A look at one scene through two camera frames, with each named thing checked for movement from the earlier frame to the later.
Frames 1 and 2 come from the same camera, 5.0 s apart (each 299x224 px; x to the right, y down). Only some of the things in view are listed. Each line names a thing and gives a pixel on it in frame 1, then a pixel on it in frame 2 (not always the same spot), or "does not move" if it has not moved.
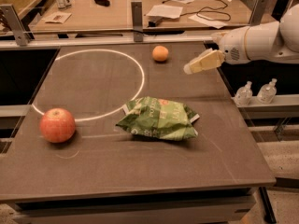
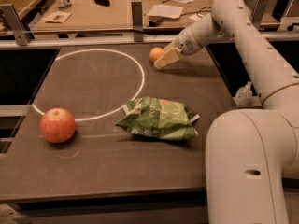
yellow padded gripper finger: (209, 59) to (170, 57)
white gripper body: (232, 46) to (185, 43)
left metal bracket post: (21, 35) does not move
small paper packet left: (57, 17) does not move
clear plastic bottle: (244, 95) does not move
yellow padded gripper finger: (218, 35) to (172, 45)
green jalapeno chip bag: (159, 119) does not move
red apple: (57, 125) does not move
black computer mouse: (101, 1) does not move
